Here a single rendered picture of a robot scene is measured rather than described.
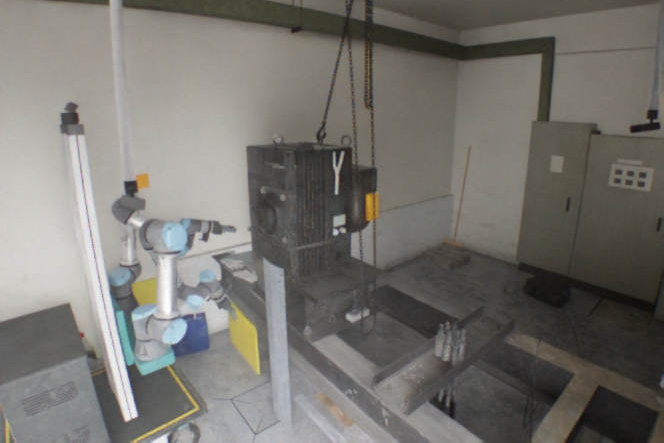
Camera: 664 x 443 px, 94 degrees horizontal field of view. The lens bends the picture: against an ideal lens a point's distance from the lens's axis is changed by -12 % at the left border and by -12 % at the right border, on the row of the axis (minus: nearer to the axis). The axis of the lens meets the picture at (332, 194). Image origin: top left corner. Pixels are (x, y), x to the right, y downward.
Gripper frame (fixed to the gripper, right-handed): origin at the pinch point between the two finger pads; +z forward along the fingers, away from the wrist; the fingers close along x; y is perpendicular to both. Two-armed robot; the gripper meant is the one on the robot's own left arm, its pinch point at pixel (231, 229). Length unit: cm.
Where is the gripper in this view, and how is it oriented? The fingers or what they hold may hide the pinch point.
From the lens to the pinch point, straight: 225.7
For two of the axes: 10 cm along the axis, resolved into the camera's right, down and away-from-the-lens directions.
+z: 7.9, 1.4, 5.9
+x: -5.5, -2.3, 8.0
